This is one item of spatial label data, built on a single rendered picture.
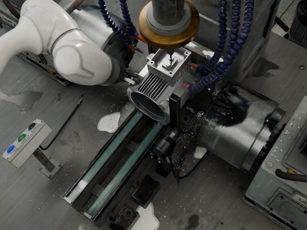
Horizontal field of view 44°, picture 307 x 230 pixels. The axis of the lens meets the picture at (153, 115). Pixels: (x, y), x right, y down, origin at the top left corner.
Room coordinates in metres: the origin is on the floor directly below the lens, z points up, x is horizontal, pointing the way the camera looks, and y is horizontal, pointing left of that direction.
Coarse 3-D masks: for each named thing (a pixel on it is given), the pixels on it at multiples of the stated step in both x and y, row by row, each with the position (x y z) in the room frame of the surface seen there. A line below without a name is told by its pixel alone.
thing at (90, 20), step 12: (72, 12) 1.00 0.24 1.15; (84, 12) 0.98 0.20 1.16; (96, 12) 0.98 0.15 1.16; (84, 24) 0.92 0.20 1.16; (96, 24) 0.92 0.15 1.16; (120, 24) 0.91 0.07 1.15; (96, 36) 0.87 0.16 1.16; (108, 36) 0.86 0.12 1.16; (132, 36) 0.93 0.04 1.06; (108, 48) 0.83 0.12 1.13; (120, 48) 0.87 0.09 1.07; (120, 60) 0.86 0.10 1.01
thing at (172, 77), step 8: (184, 48) 0.78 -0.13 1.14; (160, 56) 0.78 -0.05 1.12; (168, 56) 0.77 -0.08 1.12; (176, 56) 0.77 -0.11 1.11; (184, 56) 0.75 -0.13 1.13; (152, 64) 0.73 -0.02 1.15; (160, 64) 0.74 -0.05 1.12; (168, 64) 0.73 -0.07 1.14; (176, 64) 0.74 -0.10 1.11; (184, 64) 0.72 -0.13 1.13; (152, 72) 0.72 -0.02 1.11; (160, 72) 0.70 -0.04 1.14; (168, 72) 0.71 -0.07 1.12; (176, 72) 0.69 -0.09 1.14; (184, 72) 0.72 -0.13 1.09; (168, 80) 0.68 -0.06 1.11; (176, 80) 0.68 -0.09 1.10
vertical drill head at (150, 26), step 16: (160, 0) 0.71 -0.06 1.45; (176, 0) 0.71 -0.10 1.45; (144, 16) 0.77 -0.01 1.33; (160, 16) 0.71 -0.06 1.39; (176, 16) 0.71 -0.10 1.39; (192, 16) 0.74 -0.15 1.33; (144, 32) 0.71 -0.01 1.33; (160, 32) 0.69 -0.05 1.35; (176, 32) 0.69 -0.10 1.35; (192, 32) 0.69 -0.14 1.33; (160, 48) 0.67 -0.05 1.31; (176, 48) 0.66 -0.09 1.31
